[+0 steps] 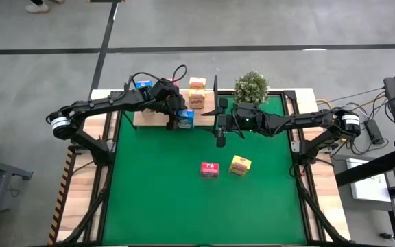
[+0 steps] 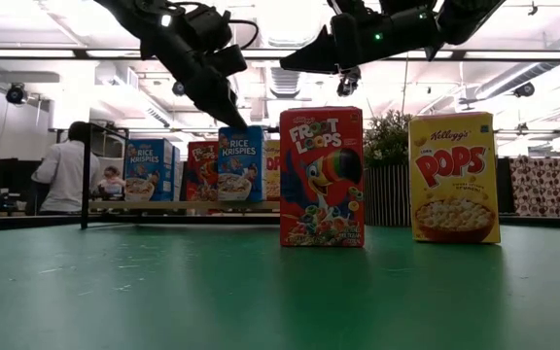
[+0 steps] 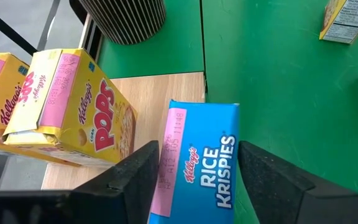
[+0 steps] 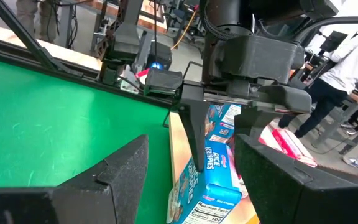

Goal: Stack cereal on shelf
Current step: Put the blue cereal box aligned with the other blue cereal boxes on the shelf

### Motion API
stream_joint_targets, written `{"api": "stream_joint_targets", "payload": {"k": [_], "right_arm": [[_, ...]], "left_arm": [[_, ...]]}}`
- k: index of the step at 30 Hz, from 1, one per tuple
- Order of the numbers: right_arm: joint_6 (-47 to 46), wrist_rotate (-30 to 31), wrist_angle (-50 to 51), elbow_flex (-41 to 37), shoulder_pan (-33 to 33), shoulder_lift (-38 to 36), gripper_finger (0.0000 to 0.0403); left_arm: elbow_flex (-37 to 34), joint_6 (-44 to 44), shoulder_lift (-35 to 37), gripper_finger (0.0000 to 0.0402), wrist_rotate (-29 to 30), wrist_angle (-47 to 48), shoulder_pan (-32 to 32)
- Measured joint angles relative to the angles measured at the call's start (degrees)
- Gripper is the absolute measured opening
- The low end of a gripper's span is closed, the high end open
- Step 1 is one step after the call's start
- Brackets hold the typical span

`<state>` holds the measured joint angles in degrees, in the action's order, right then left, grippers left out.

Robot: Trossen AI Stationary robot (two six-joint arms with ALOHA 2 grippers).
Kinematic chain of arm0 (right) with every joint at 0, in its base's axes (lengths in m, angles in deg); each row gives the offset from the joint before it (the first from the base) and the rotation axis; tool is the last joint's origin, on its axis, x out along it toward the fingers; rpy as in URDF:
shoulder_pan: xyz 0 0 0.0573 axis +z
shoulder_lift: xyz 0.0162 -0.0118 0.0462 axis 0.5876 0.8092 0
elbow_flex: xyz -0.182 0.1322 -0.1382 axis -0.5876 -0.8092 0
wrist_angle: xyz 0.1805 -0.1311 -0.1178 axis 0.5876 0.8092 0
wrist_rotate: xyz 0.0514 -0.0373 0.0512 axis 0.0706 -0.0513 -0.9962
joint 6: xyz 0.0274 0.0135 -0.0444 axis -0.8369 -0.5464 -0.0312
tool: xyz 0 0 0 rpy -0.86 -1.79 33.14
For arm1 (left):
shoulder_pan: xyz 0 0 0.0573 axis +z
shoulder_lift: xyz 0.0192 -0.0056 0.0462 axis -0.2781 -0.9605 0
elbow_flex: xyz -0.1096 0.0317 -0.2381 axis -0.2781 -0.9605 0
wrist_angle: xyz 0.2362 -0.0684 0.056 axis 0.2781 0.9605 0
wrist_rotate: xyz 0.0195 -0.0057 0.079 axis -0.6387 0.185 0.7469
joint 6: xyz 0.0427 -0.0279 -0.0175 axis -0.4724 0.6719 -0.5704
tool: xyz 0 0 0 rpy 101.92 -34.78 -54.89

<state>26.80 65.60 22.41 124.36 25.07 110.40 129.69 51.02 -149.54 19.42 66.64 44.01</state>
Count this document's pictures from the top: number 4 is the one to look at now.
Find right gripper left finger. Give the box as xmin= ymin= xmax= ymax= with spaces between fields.
xmin=0 ymin=135 xmax=150 ymax=224

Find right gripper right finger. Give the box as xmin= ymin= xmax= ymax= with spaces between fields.
xmin=234 ymin=133 xmax=358 ymax=224

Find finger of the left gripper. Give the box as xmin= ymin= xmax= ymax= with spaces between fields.
xmin=234 ymin=107 xmax=279 ymax=139
xmin=178 ymin=99 xmax=210 ymax=173

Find blue Rice Krispies cereal box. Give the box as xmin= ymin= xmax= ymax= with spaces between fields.
xmin=204 ymin=103 xmax=242 ymax=144
xmin=165 ymin=139 xmax=244 ymax=224

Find red Froot Loops cereal box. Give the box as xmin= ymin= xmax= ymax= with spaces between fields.
xmin=257 ymin=126 xmax=281 ymax=152
xmin=272 ymin=128 xmax=319 ymax=169

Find green table mat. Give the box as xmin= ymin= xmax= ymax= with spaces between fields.
xmin=0 ymin=55 xmax=173 ymax=224

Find black device blue light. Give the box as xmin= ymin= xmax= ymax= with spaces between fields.
xmin=146 ymin=41 xmax=173 ymax=71

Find silver metal bracket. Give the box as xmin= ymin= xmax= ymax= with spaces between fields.
xmin=119 ymin=65 xmax=142 ymax=95

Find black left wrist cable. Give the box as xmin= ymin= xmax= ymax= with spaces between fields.
xmin=292 ymin=15 xmax=358 ymax=44

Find black aluminium table frame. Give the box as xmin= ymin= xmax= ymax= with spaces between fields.
xmin=0 ymin=0 xmax=175 ymax=110

